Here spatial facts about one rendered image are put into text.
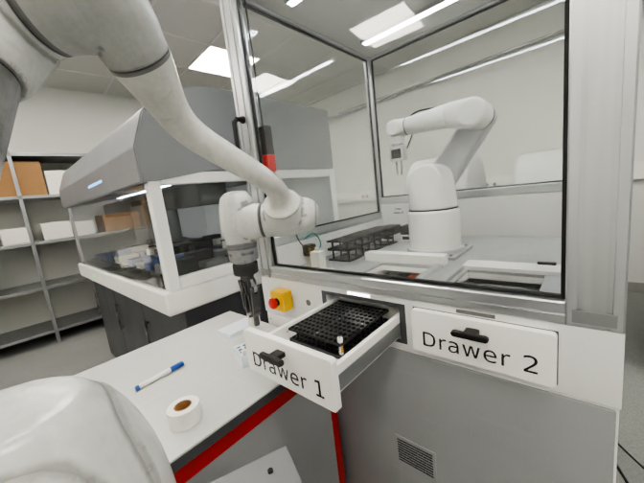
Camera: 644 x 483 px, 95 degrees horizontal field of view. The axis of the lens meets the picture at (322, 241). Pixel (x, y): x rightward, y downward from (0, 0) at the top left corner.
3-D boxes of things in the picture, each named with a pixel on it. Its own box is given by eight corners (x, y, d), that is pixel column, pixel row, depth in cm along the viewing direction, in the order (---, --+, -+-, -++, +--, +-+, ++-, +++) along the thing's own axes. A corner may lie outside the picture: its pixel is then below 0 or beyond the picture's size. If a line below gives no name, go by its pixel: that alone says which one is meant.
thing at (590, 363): (621, 410, 52) (625, 334, 50) (265, 310, 120) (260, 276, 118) (601, 269, 122) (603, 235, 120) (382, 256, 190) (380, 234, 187)
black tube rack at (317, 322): (343, 370, 68) (340, 344, 67) (290, 350, 79) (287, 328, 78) (390, 330, 84) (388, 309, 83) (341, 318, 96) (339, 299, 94)
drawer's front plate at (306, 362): (336, 414, 57) (331, 361, 55) (249, 368, 76) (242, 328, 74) (342, 408, 58) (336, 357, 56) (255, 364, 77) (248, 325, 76)
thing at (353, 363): (334, 399, 59) (332, 371, 58) (258, 361, 76) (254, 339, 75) (418, 320, 88) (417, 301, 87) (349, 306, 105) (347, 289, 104)
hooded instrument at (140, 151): (203, 481, 136) (117, 67, 108) (102, 363, 260) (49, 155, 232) (354, 356, 224) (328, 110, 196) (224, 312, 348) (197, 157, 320)
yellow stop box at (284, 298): (283, 313, 104) (281, 294, 103) (270, 310, 109) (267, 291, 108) (293, 309, 108) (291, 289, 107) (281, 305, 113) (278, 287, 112)
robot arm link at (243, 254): (231, 247, 83) (234, 267, 84) (261, 241, 88) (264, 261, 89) (222, 244, 91) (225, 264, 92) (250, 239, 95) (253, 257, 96)
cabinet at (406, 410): (612, 743, 64) (632, 414, 51) (290, 478, 132) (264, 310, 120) (599, 440, 134) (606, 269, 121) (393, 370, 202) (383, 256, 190)
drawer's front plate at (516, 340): (556, 389, 57) (557, 335, 55) (413, 349, 76) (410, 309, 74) (557, 383, 58) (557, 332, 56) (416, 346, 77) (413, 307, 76)
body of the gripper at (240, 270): (228, 262, 92) (233, 290, 93) (237, 265, 85) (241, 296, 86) (251, 257, 96) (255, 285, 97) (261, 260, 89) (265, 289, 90)
